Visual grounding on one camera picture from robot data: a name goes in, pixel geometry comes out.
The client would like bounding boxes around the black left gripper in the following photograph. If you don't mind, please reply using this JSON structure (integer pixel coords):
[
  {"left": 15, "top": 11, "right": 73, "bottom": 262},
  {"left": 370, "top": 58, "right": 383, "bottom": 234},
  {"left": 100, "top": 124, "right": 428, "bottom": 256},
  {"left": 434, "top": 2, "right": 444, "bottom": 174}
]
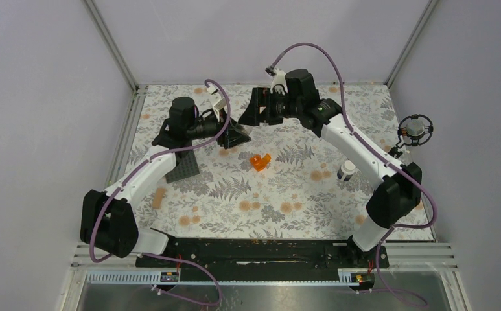
[{"left": 187, "top": 106, "right": 250, "bottom": 148}]

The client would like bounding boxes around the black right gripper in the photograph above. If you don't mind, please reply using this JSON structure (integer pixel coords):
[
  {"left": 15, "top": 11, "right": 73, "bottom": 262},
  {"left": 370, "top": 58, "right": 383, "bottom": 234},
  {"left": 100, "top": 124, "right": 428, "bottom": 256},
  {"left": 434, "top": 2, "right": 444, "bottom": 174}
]
[{"left": 238, "top": 87, "right": 302, "bottom": 126}]

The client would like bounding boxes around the orange pill organizer box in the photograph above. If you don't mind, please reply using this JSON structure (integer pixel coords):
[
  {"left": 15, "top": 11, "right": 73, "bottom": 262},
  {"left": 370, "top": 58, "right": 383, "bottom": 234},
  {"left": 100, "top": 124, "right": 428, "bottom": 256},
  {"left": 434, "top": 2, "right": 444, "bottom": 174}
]
[{"left": 249, "top": 154, "right": 271, "bottom": 172}]

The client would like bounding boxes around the clear pill bottle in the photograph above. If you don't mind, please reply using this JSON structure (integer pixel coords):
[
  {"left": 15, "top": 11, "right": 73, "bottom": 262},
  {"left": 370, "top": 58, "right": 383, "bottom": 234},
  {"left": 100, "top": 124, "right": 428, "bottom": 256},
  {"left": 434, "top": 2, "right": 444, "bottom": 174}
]
[{"left": 235, "top": 124, "right": 252, "bottom": 137}]

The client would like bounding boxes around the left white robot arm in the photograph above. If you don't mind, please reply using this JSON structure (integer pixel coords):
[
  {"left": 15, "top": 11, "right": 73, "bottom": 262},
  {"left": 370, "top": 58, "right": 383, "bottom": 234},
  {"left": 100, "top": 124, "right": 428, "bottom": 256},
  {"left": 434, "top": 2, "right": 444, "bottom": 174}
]
[{"left": 80, "top": 94, "right": 250, "bottom": 266}]

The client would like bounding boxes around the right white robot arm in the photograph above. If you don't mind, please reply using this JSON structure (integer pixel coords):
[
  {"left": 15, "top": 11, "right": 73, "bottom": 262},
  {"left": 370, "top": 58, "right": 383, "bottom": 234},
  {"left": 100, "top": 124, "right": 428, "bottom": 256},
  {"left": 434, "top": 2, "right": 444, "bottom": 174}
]
[{"left": 239, "top": 67, "right": 422, "bottom": 267}]

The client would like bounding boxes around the grey studded baseplate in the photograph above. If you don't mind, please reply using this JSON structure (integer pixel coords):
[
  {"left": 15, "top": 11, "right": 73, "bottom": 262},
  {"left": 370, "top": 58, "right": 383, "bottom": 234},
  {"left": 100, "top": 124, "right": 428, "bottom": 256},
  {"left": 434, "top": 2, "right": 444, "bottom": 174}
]
[{"left": 165, "top": 150, "right": 200, "bottom": 183}]

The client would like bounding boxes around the floral patterned mat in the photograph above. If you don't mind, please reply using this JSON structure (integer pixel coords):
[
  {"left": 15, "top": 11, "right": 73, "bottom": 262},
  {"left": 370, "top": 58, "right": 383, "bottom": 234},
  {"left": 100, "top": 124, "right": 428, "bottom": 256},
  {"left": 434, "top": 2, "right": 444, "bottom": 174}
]
[{"left": 126, "top": 85, "right": 399, "bottom": 240}]

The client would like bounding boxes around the tan wooden block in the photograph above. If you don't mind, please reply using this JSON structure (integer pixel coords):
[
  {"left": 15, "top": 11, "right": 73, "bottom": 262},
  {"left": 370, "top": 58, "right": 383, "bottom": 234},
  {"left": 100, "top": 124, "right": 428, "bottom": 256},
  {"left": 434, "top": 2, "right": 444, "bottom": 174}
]
[{"left": 151, "top": 188, "right": 166, "bottom": 209}]

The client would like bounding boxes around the white blue pill bottle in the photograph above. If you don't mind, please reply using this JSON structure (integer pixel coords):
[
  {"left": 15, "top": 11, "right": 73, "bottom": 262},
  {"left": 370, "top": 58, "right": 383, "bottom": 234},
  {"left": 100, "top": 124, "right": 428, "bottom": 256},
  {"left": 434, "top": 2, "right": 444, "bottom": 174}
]
[{"left": 337, "top": 160, "right": 356, "bottom": 182}]

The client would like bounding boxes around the microphone on black stand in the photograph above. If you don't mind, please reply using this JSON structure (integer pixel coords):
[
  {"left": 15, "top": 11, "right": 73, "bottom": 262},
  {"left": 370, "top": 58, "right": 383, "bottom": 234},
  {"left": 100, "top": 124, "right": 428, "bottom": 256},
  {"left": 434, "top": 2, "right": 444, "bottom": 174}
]
[{"left": 388, "top": 114, "right": 434, "bottom": 159}]

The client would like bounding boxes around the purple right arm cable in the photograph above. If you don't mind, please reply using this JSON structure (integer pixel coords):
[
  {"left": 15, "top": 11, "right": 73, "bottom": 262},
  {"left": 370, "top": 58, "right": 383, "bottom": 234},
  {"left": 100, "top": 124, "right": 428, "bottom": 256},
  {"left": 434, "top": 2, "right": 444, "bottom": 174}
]
[{"left": 265, "top": 41, "right": 439, "bottom": 306}]

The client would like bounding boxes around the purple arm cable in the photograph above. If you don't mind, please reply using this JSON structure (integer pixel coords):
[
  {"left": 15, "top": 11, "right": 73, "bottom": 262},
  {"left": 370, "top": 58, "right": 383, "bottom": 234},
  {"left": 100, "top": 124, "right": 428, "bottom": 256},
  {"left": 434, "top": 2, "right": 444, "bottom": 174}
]
[
  {"left": 265, "top": 41, "right": 439, "bottom": 306},
  {"left": 89, "top": 78, "right": 232, "bottom": 306}
]

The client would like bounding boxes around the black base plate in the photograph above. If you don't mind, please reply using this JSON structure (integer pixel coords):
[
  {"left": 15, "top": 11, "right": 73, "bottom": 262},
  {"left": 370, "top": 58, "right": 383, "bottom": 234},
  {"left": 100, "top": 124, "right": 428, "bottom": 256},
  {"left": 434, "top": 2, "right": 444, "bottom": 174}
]
[{"left": 135, "top": 238, "right": 390, "bottom": 282}]

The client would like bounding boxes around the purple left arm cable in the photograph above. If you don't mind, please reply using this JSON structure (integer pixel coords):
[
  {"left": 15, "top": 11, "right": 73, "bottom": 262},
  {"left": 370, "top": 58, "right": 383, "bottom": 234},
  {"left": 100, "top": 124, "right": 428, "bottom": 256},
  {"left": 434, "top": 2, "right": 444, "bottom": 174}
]
[{"left": 89, "top": 78, "right": 232, "bottom": 306}]

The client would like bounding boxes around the aluminium frame rail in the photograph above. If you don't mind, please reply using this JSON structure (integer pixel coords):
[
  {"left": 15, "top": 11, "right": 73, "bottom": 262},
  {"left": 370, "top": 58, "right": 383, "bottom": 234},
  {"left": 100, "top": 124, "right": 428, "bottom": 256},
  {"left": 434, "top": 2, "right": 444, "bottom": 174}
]
[{"left": 71, "top": 238, "right": 457, "bottom": 286}]

